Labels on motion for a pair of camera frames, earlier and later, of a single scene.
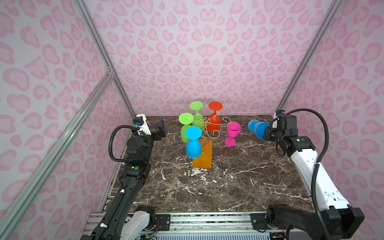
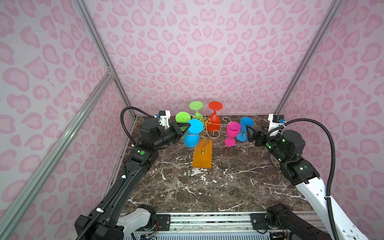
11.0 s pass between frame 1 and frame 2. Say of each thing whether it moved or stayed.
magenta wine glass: stayed
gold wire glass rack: stayed
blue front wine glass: moved
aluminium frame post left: stayed
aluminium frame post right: stayed
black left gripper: moved
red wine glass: stayed
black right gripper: moved
